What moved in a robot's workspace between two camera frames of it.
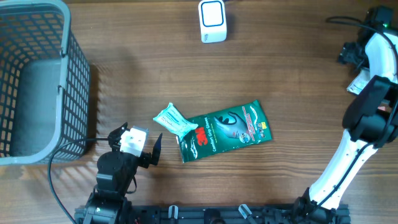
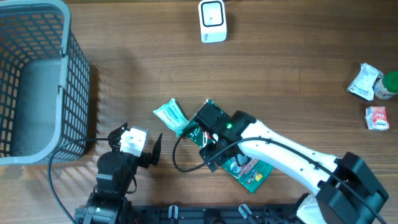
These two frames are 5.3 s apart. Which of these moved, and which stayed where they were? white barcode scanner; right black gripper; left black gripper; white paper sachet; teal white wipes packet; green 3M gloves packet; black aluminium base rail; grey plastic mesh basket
Moved: green 3M gloves packet; right black gripper; teal white wipes packet
Stayed: left black gripper; black aluminium base rail; white paper sachet; grey plastic mesh basket; white barcode scanner
